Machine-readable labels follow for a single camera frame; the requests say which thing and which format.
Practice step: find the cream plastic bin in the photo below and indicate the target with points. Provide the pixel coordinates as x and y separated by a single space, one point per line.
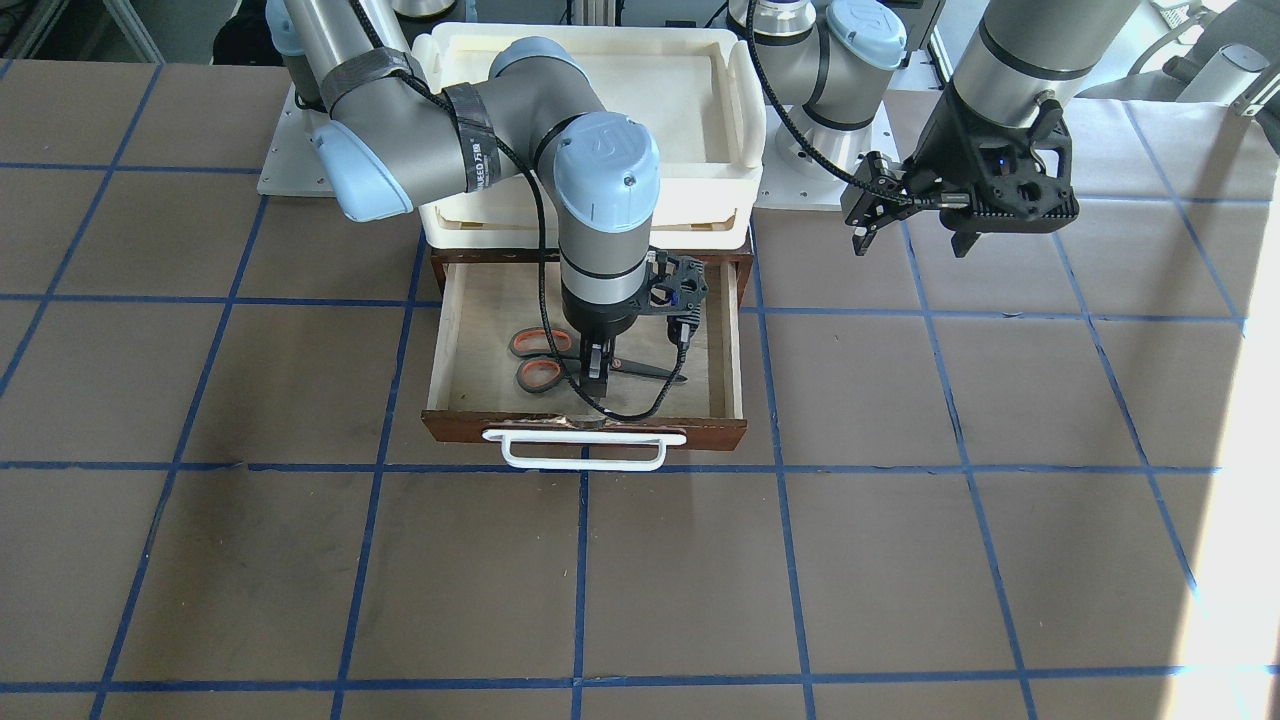
683 124

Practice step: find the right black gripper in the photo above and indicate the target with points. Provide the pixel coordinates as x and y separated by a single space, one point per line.
598 322

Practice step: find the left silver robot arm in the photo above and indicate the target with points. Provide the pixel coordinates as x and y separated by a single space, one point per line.
835 62

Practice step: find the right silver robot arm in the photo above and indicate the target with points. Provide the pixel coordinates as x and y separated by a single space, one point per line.
388 145

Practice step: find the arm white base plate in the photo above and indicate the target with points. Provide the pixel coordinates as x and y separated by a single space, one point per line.
291 166
793 181

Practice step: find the light wooden drawer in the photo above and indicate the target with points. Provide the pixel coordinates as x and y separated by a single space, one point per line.
509 369

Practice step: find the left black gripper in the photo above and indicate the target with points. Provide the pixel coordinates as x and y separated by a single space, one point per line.
948 150

